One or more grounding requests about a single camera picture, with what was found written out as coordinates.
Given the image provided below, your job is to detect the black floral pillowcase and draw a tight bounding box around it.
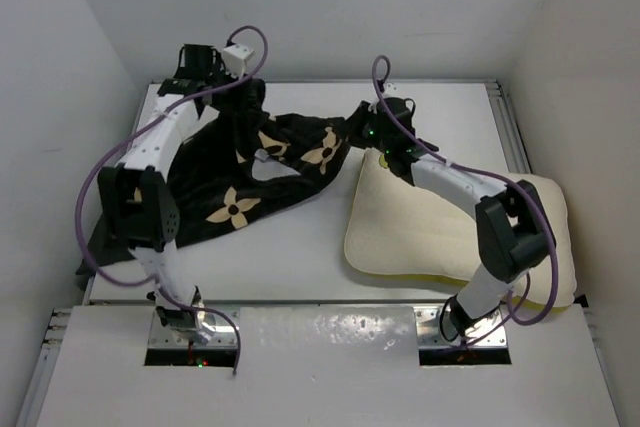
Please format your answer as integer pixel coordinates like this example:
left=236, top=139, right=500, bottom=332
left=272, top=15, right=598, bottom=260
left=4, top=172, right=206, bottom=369
left=84, top=95, right=352, bottom=268

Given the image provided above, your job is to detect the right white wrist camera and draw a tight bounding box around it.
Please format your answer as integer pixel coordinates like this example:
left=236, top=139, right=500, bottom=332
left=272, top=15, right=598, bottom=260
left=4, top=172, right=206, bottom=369
left=382, top=82, right=398, bottom=97

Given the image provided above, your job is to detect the metal base plate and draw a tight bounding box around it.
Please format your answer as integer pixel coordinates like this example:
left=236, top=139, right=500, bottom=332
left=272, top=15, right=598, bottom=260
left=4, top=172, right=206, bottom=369
left=147, top=306, right=240, bottom=350
left=414, top=305, right=510, bottom=349

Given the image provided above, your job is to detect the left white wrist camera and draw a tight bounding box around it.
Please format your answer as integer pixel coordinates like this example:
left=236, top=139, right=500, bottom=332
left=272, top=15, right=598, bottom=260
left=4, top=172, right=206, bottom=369
left=221, top=44, right=255, bottom=78

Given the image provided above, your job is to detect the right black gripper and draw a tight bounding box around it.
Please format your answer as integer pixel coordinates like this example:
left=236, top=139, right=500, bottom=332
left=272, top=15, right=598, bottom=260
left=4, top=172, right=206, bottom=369
left=333, top=101, right=392, bottom=155

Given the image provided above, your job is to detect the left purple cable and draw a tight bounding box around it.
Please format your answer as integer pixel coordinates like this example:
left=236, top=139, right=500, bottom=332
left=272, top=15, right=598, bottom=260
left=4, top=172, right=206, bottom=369
left=73, top=25, right=269, bottom=377

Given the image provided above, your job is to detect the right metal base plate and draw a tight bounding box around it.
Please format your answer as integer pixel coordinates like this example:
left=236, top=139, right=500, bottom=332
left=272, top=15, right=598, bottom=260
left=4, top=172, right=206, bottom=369
left=414, top=305, right=510, bottom=349

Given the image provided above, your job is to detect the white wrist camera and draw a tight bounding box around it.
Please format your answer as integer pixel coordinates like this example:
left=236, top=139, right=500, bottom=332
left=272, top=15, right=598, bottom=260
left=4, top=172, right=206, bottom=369
left=382, top=82, right=398, bottom=97
left=221, top=44, right=255, bottom=78

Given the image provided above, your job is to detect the purple cable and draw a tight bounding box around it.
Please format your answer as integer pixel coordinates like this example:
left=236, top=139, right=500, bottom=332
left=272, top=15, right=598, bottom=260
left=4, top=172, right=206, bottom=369
left=73, top=25, right=269, bottom=377
left=371, top=54, right=560, bottom=349

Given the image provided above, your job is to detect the cream foam pillow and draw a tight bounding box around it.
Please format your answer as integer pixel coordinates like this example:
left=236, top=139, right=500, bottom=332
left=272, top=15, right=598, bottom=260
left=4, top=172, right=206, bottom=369
left=344, top=149, right=577, bottom=312

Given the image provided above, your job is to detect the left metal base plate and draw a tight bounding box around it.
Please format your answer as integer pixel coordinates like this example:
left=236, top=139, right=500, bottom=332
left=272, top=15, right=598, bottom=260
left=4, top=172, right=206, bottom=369
left=147, top=306, right=240, bottom=350

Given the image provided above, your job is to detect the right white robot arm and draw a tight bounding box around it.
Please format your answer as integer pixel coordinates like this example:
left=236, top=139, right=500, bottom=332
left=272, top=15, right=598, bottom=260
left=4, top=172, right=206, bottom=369
left=349, top=97, right=557, bottom=343

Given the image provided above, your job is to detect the white front cover board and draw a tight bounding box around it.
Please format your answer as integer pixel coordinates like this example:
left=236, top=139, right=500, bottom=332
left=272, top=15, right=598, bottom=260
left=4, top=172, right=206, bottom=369
left=38, top=306, right=618, bottom=426

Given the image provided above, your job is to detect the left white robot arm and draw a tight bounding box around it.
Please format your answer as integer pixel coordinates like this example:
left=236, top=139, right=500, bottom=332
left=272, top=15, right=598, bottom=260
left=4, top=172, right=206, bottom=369
left=94, top=41, right=257, bottom=345

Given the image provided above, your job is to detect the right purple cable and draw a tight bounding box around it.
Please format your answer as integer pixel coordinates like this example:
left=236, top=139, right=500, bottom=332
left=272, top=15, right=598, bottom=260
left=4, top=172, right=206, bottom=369
left=371, top=54, right=560, bottom=349

